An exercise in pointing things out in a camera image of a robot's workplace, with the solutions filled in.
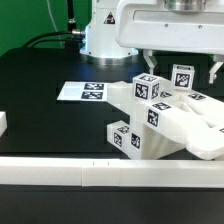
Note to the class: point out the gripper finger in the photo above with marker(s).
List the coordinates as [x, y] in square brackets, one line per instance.
[150, 60]
[218, 62]

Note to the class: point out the white chair seat part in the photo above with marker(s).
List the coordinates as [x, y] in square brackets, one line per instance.
[154, 145]

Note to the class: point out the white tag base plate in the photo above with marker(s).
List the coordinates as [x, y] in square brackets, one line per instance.
[84, 91]

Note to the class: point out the black vertical pole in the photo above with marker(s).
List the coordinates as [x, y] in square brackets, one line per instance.
[71, 23]

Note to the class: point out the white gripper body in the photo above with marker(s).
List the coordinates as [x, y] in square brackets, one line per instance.
[154, 25]

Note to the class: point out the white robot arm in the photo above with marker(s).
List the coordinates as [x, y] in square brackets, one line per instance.
[100, 42]

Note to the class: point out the white tagged cube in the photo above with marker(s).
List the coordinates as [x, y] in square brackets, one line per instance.
[182, 77]
[146, 87]

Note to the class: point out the white front fence bar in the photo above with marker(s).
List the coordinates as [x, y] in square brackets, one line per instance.
[111, 172]

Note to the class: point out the white left fence bar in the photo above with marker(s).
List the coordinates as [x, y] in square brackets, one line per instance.
[3, 122]

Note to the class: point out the white chair back frame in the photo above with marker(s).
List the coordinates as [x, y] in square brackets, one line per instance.
[189, 118]

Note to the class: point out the white fence bar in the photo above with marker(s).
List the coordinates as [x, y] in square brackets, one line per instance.
[3, 122]
[111, 172]

